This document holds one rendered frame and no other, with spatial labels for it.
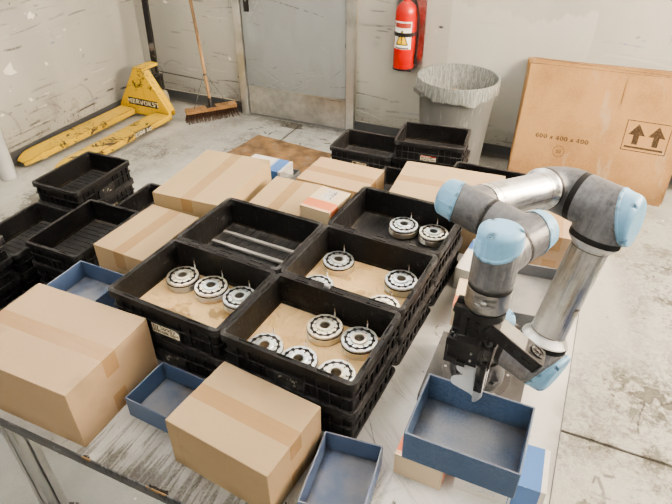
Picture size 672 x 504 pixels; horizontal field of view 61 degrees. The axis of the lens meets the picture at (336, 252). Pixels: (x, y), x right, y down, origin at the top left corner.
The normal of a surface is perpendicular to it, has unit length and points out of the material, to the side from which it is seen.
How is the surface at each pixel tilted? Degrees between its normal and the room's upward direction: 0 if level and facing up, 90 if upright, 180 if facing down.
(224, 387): 0
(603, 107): 80
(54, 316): 0
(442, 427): 1
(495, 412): 91
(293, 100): 90
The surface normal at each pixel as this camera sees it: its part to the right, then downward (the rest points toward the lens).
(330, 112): -0.41, 0.53
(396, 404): 0.00, -0.82
